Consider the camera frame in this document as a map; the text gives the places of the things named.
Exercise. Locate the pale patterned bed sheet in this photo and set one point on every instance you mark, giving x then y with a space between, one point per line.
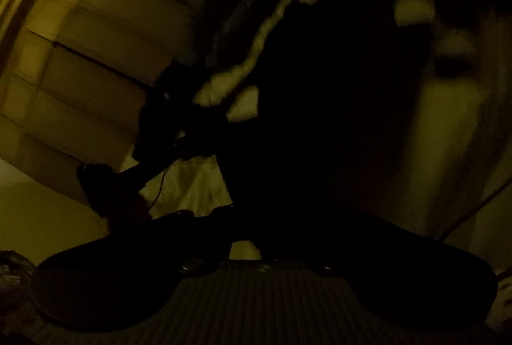
229 36

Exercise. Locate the large black garment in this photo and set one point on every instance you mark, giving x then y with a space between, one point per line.
370 110

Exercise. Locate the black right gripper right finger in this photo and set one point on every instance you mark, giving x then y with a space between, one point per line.
390 280

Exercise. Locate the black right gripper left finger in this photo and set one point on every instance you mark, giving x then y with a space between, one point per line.
120 280

